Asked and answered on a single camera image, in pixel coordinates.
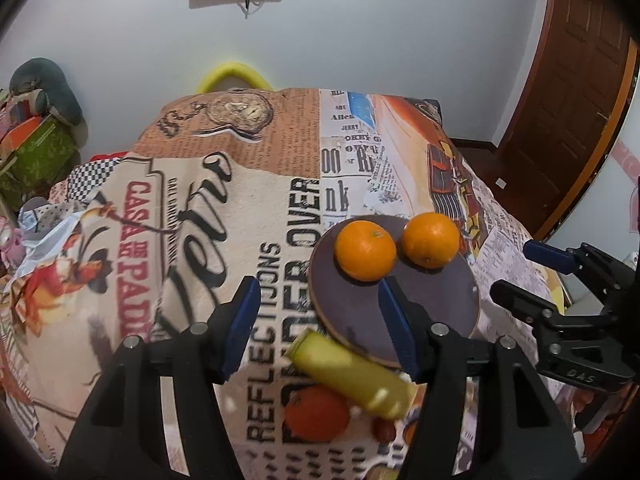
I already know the small mandarin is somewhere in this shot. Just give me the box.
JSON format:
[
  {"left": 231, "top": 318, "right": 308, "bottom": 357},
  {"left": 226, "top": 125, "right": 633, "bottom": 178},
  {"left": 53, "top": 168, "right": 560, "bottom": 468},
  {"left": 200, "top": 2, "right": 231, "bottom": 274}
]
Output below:
[{"left": 402, "top": 417, "right": 419, "bottom": 446}]

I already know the large orange front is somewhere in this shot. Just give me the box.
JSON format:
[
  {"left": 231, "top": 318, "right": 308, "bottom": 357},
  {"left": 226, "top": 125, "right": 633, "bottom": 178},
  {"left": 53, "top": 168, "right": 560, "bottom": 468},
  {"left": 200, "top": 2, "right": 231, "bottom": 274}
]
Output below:
[{"left": 400, "top": 212, "right": 461, "bottom": 270}]

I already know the large orange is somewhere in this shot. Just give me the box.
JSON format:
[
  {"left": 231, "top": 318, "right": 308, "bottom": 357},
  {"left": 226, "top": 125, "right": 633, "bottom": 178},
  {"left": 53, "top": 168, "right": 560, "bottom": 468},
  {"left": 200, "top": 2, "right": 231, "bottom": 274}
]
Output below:
[
  {"left": 333, "top": 220, "right": 397, "bottom": 283},
  {"left": 400, "top": 212, "right": 461, "bottom": 270}
]

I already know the red tomato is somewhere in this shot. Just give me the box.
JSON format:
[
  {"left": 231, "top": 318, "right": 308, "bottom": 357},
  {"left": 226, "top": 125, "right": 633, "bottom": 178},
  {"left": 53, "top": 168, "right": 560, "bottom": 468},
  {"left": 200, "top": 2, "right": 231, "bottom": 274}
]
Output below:
[{"left": 284, "top": 385, "right": 350, "bottom": 443}]

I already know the dark purple round plate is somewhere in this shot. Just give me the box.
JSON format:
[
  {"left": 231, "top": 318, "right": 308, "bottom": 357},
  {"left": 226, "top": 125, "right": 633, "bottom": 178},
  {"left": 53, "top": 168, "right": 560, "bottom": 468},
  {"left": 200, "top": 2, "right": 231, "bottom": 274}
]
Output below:
[{"left": 307, "top": 213, "right": 482, "bottom": 366}]

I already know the brown wooden door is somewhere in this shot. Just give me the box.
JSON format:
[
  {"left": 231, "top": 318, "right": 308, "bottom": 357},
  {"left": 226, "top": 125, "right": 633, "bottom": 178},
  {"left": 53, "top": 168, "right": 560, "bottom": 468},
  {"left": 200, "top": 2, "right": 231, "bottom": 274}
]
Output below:
[{"left": 498, "top": 0, "right": 638, "bottom": 238}]

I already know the newspaper print tablecloth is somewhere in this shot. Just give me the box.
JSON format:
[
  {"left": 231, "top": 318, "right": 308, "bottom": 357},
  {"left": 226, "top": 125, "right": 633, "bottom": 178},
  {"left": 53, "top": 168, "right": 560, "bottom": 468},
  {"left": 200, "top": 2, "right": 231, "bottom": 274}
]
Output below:
[{"left": 0, "top": 86, "right": 626, "bottom": 480}]

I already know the green storage box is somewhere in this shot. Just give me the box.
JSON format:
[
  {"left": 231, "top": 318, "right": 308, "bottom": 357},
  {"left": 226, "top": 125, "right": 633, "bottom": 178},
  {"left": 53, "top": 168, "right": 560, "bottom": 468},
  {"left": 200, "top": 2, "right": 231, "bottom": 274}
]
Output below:
[{"left": 1, "top": 115, "right": 79, "bottom": 211}]

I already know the yellow chair back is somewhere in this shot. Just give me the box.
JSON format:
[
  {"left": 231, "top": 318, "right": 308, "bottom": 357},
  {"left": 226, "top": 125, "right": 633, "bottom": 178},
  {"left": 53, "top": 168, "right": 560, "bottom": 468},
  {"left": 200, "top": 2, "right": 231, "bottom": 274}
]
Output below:
[{"left": 196, "top": 62, "right": 272, "bottom": 93}]

